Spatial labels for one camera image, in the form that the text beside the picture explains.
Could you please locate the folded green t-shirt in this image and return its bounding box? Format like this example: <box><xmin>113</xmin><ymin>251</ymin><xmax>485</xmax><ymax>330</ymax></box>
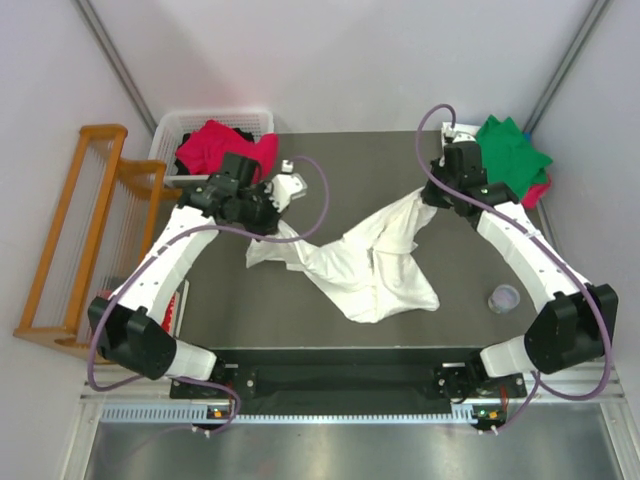
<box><xmin>475</xmin><ymin>115</ymin><xmax>552</xmax><ymax>200</ymax></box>

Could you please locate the clear plastic cup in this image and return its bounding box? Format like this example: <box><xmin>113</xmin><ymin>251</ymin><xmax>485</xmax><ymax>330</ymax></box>
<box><xmin>488</xmin><ymin>284</ymin><xmax>520</xmax><ymax>314</ymax></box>

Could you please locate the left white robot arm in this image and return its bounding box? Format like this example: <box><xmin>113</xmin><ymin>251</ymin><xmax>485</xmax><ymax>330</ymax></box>
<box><xmin>88</xmin><ymin>153</ymin><xmax>305</xmax><ymax>397</ymax></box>

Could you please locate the pink t-shirt in basket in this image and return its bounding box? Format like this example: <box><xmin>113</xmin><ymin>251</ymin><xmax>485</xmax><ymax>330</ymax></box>
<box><xmin>175</xmin><ymin>120</ymin><xmax>279</xmax><ymax>183</ymax></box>

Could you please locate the folded white t-shirt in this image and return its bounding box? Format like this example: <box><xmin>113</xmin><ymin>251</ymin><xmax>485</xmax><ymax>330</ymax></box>
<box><xmin>439</xmin><ymin>121</ymin><xmax>482</xmax><ymax>146</ymax></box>

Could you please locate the folded pink t-shirt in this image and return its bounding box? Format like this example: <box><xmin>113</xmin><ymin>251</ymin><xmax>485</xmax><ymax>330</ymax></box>
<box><xmin>521</xmin><ymin>173</ymin><xmax>552</xmax><ymax>210</ymax></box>

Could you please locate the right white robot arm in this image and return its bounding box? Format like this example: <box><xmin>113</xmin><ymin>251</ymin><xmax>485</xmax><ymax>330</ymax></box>
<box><xmin>421</xmin><ymin>140</ymin><xmax>619</xmax><ymax>396</ymax></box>

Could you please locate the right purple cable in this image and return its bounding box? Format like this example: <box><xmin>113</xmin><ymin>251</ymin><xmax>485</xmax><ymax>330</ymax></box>
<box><xmin>417</xmin><ymin>103</ymin><xmax>616</xmax><ymax>435</ymax></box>

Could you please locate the white plastic laundry basket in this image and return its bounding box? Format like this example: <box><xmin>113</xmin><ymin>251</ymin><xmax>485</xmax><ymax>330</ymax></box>
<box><xmin>149</xmin><ymin>110</ymin><xmax>279</xmax><ymax>188</ymax></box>

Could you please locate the white slotted cable duct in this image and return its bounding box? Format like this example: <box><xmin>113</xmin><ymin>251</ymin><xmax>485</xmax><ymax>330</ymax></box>
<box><xmin>100</xmin><ymin>404</ymin><xmax>500</xmax><ymax>425</ymax></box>

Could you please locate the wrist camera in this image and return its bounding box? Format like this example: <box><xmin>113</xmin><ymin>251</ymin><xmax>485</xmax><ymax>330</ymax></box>
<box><xmin>443</xmin><ymin>124</ymin><xmax>479</xmax><ymax>149</ymax></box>
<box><xmin>269</xmin><ymin>160</ymin><xmax>307</xmax><ymax>213</ymax></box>

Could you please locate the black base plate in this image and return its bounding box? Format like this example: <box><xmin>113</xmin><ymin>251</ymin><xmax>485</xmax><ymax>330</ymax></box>
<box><xmin>168</xmin><ymin>347</ymin><xmax>529</xmax><ymax>416</ymax></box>

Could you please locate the purple cable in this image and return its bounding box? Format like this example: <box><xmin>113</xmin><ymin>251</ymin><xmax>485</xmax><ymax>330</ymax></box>
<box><xmin>87</xmin><ymin>155</ymin><xmax>331</xmax><ymax>436</ymax></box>
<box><xmin>417</xmin><ymin>103</ymin><xmax>616</xmax><ymax>435</ymax></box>

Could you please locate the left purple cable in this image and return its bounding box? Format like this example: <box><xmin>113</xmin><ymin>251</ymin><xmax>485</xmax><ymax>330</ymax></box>
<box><xmin>87</xmin><ymin>155</ymin><xmax>331</xmax><ymax>436</ymax></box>

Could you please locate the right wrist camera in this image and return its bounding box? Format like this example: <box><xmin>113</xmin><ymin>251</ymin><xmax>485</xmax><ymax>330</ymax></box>
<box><xmin>443</xmin><ymin>124</ymin><xmax>479</xmax><ymax>149</ymax></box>

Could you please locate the wooden rack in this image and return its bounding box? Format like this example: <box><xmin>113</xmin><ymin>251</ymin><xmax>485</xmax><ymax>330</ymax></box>
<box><xmin>14</xmin><ymin>124</ymin><xmax>180</xmax><ymax>359</ymax></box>

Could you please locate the white t-shirt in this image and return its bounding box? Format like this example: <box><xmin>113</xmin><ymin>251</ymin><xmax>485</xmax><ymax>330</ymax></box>
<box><xmin>439</xmin><ymin>121</ymin><xmax>482</xmax><ymax>146</ymax></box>
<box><xmin>246</xmin><ymin>189</ymin><xmax>440</xmax><ymax>324</ymax></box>

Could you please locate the colourful book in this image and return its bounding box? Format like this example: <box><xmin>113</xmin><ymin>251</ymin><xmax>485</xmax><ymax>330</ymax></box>
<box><xmin>162</xmin><ymin>280</ymin><xmax>190</xmax><ymax>337</ymax></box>

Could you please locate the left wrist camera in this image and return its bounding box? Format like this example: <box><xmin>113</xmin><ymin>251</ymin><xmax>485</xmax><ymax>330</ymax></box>
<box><xmin>269</xmin><ymin>160</ymin><xmax>307</xmax><ymax>213</ymax></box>

